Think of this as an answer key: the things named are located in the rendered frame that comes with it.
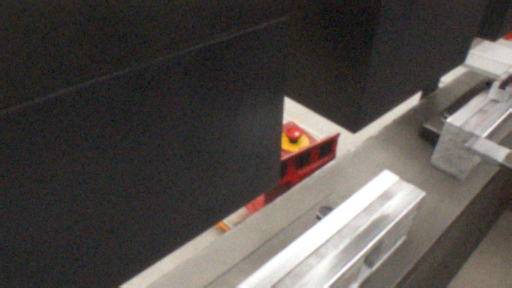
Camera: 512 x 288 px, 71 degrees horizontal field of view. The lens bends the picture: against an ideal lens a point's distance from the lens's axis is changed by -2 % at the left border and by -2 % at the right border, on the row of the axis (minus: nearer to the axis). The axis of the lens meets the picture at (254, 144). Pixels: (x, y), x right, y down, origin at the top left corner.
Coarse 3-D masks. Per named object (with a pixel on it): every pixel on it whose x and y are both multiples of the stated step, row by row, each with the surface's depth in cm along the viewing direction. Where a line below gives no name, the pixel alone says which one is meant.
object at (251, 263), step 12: (324, 204) 52; (336, 204) 52; (300, 216) 51; (312, 216) 50; (288, 228) 49; (300, 228) 49; (276, 240) 47; (288, 240) 47; (252, 252) 46; (264, 252) 46; (276, 252) 46; (240, 264) 44; (252, 264) 44; (264, 264) 44; (228, 276) 43; (240, 276) 43
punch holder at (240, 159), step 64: (0, 0) 7; (64, 0) 8; (128, 0) 8; (192, 0) 10; (256, 0) 11; (0, 64) 7; (64, 64) 8; (128, 64) 9; (192, 64) 11; (256, 64) 12; (0, 128) 8; (64, 128) 9; (128, 128) 10; (192, 128) 12; (256, 128) 14; (0, 192) 9; (64, 192) 10; (128, 192) 11; (192, 192) 13; (256, 192) 16; (0, 256) 9; (64, 256) 11; (128, 256) 13
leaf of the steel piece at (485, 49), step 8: (480, 40) 72; (472, 48) 71; (480, 48) 72; (488, 48) 72; (496, 48) 72; (504, 48) 72; (480, 56) 69; (488, 56) 69; (496, 56) 69; (504, 56) 69; (504, 64) 67
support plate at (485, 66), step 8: (504, 40) 76; (472, 56) 69; (464, 64) 67; (472, 64) 66; (480, 64) 66; (488, 64) 67; (496, 64) 67; (480, 72) 66; (488, 72) 65; (496, 72) 64; (504, 72) 64
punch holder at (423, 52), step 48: (336, 0) 17; (384, 0) 16; (432, 0) 19; (480, 0) 24; (288, 48) 21; (336, 48) 19; (384, 48) 18; (432, 48) 22; (288, 96) 23; (336, 96) 20; (384, 96) 21
